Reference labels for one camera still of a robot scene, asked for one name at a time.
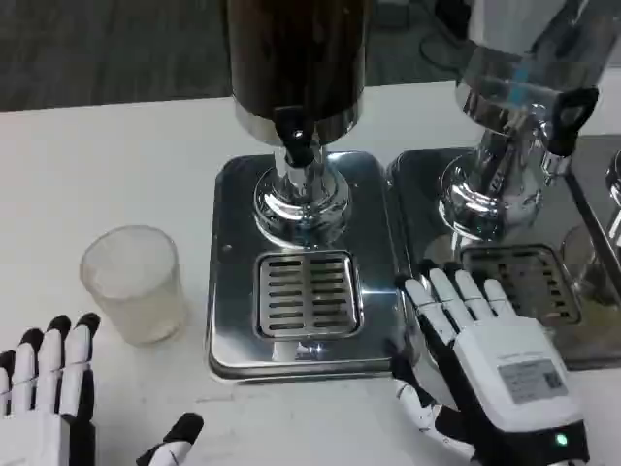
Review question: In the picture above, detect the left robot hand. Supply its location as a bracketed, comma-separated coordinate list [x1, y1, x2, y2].
[0, 313, 205, 466]

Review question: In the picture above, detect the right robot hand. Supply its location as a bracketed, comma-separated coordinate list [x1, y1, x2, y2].
[385, 261, 591, 466]

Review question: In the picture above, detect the clear ribbed glass cup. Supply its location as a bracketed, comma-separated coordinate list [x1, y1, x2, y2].
[80, 224, 188, 347]

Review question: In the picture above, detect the steel drip grid, clear dispenser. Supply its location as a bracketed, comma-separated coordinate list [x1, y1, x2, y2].
[458, 245, 583, 326]

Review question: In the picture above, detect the steel base tray, clear dispenser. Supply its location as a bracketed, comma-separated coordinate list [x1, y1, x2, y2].
[387, 148, 621, 373]

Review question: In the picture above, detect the steel drip grid, dark dispenser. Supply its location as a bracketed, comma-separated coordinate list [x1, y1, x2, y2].
[254, 250, 365, 340]

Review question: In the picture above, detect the steel base tray, dark dispenser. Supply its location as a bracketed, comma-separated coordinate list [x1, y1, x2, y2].
[208, 150, 413, 384]

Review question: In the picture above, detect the steel base tray at edge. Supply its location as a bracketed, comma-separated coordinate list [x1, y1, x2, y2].
[565, 135, 621, 312]

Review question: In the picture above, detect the black tap lever, clear dispenser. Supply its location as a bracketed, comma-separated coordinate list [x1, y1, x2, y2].
[550, 87, 601, 157]

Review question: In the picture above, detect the clear steel drink dispenser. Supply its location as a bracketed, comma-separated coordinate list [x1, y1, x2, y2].
[439, 0, 621, 242]

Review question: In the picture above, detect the black tap lever, dark dispenser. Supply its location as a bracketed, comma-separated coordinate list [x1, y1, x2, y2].
[275, 106, 321, 166]

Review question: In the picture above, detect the dark drink dispenser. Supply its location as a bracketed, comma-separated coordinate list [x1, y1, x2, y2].
[226, 0, 374, 247]

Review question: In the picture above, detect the steel dispenser pedestal at edge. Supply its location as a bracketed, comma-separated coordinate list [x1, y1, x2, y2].
[604, 150, 621, 273]

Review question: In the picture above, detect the black floor cable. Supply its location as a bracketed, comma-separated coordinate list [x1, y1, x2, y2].
[419, 18, 470, 69]

